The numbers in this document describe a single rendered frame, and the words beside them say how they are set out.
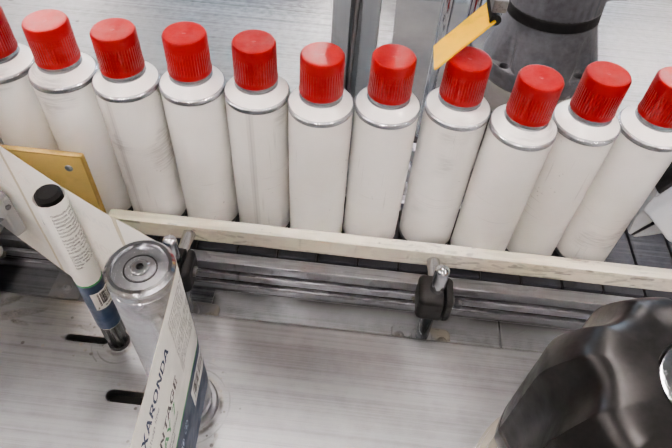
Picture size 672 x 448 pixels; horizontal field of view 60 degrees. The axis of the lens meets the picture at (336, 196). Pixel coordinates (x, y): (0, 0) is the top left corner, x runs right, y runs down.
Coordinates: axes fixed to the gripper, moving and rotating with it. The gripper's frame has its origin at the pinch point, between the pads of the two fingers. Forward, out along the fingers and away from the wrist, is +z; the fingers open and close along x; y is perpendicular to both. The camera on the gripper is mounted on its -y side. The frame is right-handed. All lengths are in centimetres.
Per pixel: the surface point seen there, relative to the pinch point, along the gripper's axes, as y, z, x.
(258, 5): -47, 31, -33
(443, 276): 9.4, 8.2, -16.5
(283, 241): 4.8, 18.3, -26.5
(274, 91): 1.1, 6.7, -34.3
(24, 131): 2, 23, -50
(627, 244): -1.5, 4.0, 4.0
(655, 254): -0.6, 2.8, 6.2
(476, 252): 4.2, 9.1, -11.8
